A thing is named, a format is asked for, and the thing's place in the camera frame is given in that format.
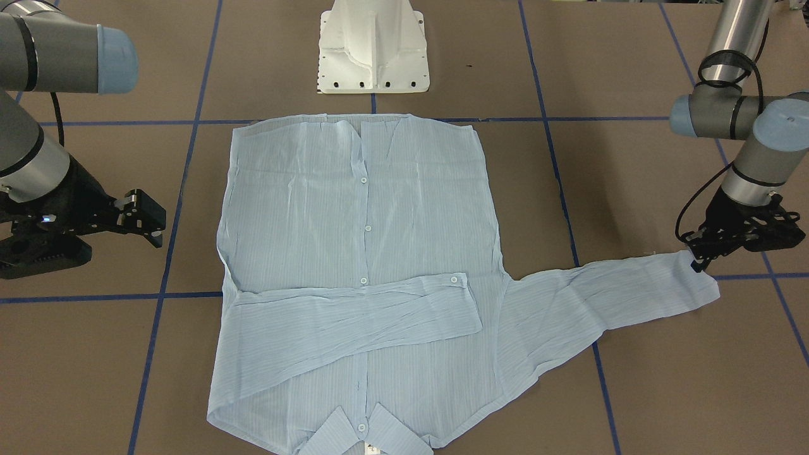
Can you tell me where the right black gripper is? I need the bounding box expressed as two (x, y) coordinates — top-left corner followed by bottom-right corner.
(2, 155), (166, 248)

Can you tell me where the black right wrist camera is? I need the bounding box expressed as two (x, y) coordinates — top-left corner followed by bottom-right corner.
(1, 231), (92, 280)

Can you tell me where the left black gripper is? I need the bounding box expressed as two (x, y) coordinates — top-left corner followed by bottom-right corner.
(686, 189), (785, 273)

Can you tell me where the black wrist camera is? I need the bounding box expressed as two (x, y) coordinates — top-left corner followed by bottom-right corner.
(1, 231), (92, 280)
(745, 211), (806, 252)

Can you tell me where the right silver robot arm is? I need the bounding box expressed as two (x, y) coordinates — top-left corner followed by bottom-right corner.
(2, 1), (166, 248)

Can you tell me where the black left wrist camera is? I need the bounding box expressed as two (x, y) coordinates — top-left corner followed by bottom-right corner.
(745, 211), (806, 252)

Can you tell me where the light blue button shirt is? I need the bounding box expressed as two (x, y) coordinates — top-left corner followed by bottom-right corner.
(206, 114), (720, 454)

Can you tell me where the white camera pedestal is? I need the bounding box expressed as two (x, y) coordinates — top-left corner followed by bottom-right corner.
(316, 1), (430, 94)

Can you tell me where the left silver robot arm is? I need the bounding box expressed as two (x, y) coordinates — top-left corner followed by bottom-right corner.
(669, 1), (808, 272)

